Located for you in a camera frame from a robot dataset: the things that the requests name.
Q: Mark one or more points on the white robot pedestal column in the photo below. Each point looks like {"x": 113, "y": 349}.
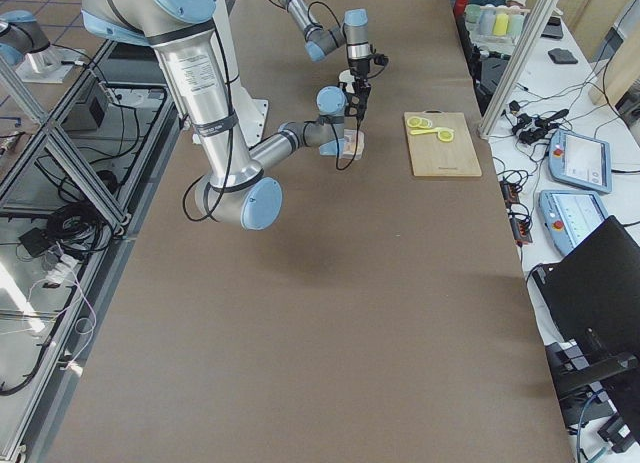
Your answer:
{"x": 252, "y": 113}

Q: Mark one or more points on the blue teach pendant near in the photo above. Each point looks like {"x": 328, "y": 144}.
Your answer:
{"x": 570, "y": 216}

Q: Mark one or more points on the clear plastic egg box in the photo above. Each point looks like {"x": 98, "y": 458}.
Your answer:
{"x": 354, "y": 144}

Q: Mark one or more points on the aluminium frame post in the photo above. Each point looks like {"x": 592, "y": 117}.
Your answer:
{"x": 532, "y": 30}

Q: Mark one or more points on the yellow plastic knife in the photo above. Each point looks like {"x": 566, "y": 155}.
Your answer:
{"x": 424, "y": 131}

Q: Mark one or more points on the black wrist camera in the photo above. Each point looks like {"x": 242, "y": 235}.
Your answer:
{"x": 356, "y": 100}
{"x": 380, "y": 60}

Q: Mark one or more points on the wooden cutting board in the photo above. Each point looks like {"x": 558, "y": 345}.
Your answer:
{"x": 433, "y": 158}

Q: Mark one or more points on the lemon slice top right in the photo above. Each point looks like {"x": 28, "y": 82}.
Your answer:
{"x": 418, "y": 122}

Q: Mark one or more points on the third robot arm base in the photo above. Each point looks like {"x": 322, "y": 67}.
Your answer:
{"x": 26, "y": 48}

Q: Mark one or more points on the blue teach pendant far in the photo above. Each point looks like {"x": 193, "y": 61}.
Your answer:
{"x": 580, "y": 161}

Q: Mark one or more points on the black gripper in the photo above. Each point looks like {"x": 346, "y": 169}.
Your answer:
{"x": 358, "y": 69}

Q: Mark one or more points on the black laptop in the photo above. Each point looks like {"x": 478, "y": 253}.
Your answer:
{"x": 593, "y": 293}

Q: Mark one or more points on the white round bowl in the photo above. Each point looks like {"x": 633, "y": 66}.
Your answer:
{"x": 346, "y": 77}

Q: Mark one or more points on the blue teach pendant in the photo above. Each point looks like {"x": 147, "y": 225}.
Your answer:
{"x": 580, "y": 161}
{"x": 570, "y": 216}

